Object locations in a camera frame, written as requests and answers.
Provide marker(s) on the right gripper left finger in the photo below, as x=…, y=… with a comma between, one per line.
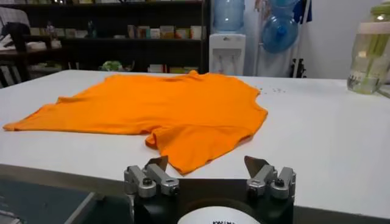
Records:
x=152, y=182

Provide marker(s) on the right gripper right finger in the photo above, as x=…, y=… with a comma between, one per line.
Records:
x=268, y=182

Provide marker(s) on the orange t-shirt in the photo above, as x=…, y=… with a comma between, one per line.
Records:
x=170, y=106

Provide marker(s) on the black object beside rack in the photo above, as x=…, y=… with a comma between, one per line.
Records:
x=298, y=68

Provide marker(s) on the green and white bowl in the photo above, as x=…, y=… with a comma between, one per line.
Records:
x=111, y=65

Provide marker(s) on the white water dispenser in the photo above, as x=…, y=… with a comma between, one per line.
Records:
x=227, y=54

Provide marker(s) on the black shelf unit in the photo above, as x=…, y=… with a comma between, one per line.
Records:
x=122, y=48

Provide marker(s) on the green-lidded clear drinking bottle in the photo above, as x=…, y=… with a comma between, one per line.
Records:
x=370, y=58

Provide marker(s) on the upright blue water jug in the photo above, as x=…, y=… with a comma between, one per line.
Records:
x=228, y=15

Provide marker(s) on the dark cloth hanging on rack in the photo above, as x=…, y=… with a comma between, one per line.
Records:
x=303, y=10

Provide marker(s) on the brown wooden table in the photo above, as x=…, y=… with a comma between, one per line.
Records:
x=18, y=54

